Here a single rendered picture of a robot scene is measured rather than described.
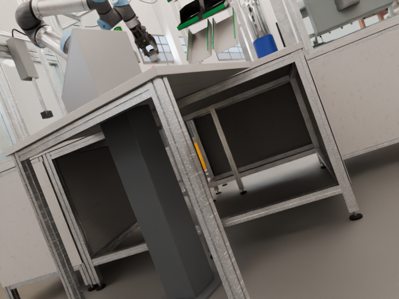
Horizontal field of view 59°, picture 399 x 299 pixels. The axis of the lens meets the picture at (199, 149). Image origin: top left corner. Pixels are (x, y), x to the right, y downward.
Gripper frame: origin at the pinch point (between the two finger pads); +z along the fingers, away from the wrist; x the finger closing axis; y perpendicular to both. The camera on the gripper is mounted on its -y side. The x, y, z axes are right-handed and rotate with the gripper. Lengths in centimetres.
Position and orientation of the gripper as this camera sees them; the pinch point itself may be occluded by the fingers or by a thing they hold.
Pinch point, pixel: (153, 53)
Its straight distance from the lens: 212.2
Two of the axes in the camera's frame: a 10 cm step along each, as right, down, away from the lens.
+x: 9.1, -3.3, -2.6
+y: 0.5, 7.0, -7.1
